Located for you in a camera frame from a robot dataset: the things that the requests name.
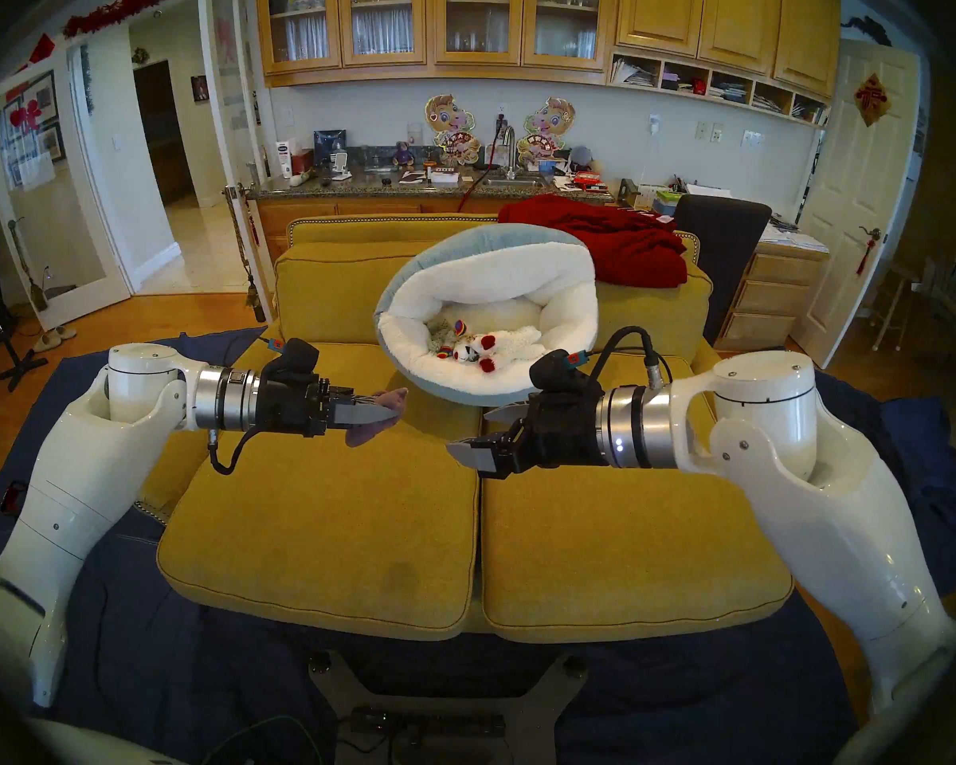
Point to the black tripod stand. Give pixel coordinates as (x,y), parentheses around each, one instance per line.
(8,358)

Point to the purple plush toy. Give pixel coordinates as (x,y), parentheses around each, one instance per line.
(382,433)

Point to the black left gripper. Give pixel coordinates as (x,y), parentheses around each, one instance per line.
(295,405)

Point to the wooden wall cabinets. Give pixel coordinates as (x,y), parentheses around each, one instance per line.
(661,14)

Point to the red diamond door ornament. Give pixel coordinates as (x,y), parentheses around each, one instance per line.
(872,100)

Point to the dark office chair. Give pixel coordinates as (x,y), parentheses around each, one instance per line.
(721,245)

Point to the red tinsel garland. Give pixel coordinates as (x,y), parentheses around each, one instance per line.
(123,5)

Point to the yellow fabric sofa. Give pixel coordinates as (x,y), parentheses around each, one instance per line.
(382,564)

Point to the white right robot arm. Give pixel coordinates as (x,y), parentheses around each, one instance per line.
(828,516)

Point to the white plush dog red hat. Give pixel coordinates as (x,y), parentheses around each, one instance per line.
(514,347)

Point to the white llama plush rainbow trim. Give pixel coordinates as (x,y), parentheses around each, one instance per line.
(448,345)

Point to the granite kitchen counter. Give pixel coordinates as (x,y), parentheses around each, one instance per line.
(366,186)

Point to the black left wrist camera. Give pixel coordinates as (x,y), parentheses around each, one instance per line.
(296,358)

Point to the cartoon child paper decoration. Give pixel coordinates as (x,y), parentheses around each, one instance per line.
(450,126)
(550,124)

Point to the white tube bottle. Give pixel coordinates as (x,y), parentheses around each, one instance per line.
(284,159)

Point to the beige slipper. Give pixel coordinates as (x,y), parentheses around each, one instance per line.
(45,341)

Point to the navy blue floor blanket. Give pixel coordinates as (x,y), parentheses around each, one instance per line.
(167,692)

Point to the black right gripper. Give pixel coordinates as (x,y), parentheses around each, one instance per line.
(562,433)

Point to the blue white plush dog bed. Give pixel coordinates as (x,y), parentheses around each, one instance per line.
(542,293)

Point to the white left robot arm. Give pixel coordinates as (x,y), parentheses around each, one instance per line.
(80,484)

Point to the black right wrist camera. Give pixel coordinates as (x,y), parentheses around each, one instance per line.
(558,370)

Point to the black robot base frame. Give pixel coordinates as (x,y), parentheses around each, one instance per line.
(446,723)

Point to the white panel door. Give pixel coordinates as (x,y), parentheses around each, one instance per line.
(852,198)

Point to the grey green plush toy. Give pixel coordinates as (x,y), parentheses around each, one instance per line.
(438,327)

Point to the wooden drawer cabinet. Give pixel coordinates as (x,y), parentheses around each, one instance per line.
(769,301)

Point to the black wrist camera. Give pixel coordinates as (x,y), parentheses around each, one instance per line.
(296,358)
(558,370)

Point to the chrome kitchen faucet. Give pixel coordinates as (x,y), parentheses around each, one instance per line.
(511,151)

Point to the red blanket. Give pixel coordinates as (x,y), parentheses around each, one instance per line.
(629,253)

